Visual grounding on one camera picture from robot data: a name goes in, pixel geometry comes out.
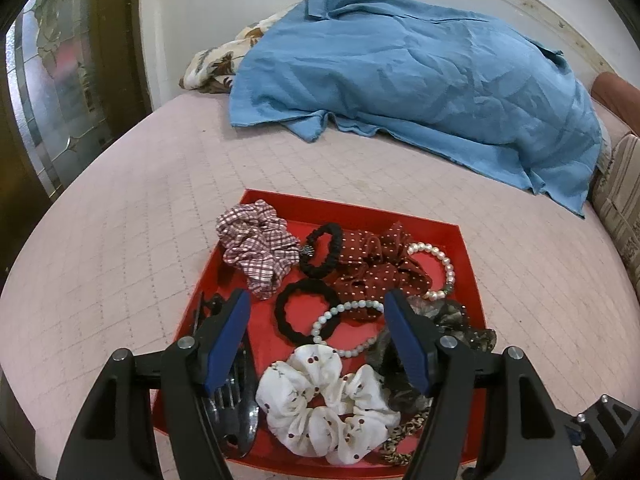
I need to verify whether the black hair tie with charm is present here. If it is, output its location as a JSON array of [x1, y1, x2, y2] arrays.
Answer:
[[299, 222, 344, 279]]

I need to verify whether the floral print cloth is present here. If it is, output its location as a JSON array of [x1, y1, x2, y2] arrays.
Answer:
[[180, 12, 281, 95]]

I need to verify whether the leopard print scrunchie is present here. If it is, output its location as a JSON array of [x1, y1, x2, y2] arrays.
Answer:
[[382, 402, 432, 466]]

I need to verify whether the reddish brown pillow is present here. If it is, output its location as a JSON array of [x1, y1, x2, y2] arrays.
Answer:
[[590, 72, 640, 136]]

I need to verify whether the dark sheer floral scrunchie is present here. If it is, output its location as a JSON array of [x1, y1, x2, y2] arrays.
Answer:
[[365, 296, 497, 413]]

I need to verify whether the white pearl bracelet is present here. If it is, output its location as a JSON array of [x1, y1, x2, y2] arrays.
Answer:
[[406, 242, 457, 302]]

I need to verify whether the white cherry print scrunchie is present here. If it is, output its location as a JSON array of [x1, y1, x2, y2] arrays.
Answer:
[[255, 345, 402, 466]]

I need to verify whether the striped pillow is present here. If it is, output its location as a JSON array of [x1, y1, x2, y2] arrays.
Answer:
[[590, 132, 640, 306]]

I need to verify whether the blue shirt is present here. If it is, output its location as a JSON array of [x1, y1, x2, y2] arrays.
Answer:
[[229, 0, 603, 219]]

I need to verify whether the red polka dot scrunchie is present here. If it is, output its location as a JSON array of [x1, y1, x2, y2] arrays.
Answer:
[[330, 222, 435, 322]]

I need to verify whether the red tray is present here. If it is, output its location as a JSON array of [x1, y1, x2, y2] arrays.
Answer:
[[150, 188, 487, 468]]

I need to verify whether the plaid scrunchie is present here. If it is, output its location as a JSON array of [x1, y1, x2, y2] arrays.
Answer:
[[216, 199, 302, 301]]

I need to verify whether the pale blue bead bracelet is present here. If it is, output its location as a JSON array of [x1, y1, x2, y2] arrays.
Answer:
[[311, 300, 388, 357]]

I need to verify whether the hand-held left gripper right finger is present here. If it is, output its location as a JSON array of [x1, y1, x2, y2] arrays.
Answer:
[[384, 288, 583, 480]]

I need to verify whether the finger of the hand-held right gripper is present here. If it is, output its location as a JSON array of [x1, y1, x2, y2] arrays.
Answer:
[[565, 394, 636, 480]]

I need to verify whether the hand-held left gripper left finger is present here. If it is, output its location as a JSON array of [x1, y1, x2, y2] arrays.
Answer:
[[55, 288, 252, 480]]

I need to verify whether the plain black hair tie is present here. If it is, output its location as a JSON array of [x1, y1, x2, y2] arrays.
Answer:
[[274, 278, 342, 346]]

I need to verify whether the black hair claw clip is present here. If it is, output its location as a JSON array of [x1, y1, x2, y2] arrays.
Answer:
[[192, 292, 261, 458]]

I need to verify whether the wooden door with glass panel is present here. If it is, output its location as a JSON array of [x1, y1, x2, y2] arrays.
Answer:
[[0, 0, 153, 281]]

